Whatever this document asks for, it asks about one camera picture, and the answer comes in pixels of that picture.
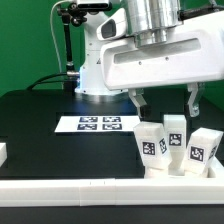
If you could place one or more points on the white round stool seat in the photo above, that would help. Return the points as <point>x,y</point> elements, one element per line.
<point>163,173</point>

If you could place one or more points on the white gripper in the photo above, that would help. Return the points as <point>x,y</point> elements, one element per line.
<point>193,52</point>

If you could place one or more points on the white marker sheet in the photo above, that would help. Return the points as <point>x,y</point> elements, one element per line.
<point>72,124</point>

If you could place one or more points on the black camera stand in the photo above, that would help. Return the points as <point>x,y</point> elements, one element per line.
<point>71,15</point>

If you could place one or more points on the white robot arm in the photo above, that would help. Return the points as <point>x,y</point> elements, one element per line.
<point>135,44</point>

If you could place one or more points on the white U-shaped fence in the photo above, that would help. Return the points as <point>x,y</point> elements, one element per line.
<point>95,192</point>

